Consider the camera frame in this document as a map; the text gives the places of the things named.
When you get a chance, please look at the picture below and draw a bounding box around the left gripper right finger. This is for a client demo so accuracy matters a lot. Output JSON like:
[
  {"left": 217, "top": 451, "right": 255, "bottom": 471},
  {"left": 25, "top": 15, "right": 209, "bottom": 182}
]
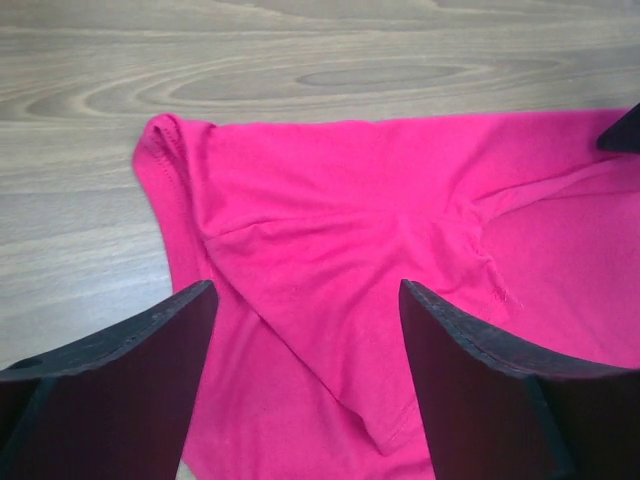
[{"left": 399, "top": 280, "right": 639, "bottom": 479}]

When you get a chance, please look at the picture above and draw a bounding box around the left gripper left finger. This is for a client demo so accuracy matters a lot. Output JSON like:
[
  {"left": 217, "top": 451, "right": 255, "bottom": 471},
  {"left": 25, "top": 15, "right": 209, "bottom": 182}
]
[{"left": 1, "top": 281, "right": 218, "bottom": 479}]

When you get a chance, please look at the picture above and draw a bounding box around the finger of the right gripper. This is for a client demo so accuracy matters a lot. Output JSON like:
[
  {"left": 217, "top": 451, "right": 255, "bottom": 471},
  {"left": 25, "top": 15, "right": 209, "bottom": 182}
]
[{"left": 597, "top": 104, "right": 640, "bottom": 154}]

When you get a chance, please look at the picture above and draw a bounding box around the pink t-shirt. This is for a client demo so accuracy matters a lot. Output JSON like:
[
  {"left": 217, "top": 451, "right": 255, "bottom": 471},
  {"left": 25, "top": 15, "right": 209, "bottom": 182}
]
[{"left": 133, "top": 110, "right": 639, "bottom": 479}]

